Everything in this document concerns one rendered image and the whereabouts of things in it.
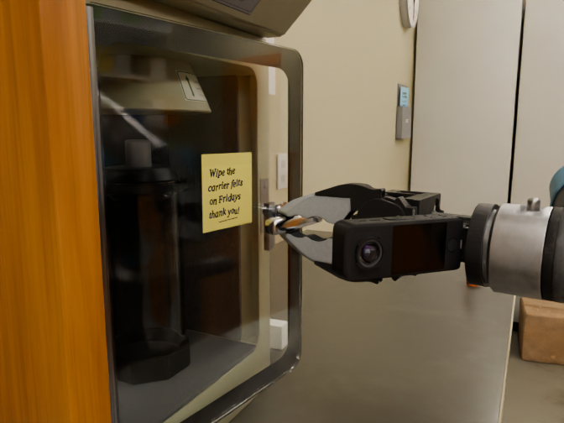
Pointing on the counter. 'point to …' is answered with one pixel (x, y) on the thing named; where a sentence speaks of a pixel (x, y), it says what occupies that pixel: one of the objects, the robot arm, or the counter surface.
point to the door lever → (275, 226)
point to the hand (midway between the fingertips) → (285, 223)
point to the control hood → (274, 21)
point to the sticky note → (226, 190)
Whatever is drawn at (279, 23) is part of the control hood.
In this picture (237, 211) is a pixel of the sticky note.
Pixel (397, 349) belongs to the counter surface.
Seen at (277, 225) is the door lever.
